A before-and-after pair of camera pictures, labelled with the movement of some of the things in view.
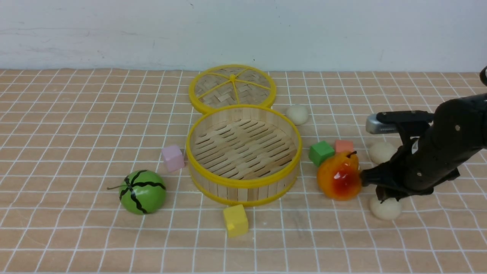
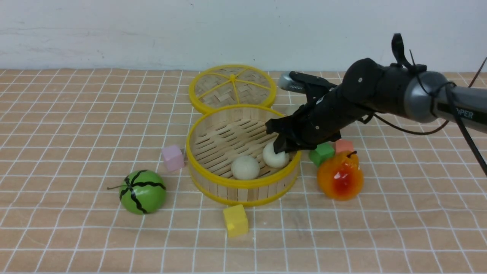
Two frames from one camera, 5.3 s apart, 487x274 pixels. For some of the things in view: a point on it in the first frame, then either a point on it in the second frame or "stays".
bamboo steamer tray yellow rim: [243, 155] stays
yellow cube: [236, 220] stays
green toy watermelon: [142, 192] stays
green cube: [320, 151] stays
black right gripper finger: [384, 192] → [283, 142]
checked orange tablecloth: [67, 136] stays
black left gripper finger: [384, 174] → [280, 125]
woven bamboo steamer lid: [222, 85] stays
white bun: [381, 152] → [272, 160]
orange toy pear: [339, 176] stays
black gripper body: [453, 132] → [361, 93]
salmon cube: [343, 145] stays
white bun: [390, 208] → [245, 167]
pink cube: [173, 157] stays
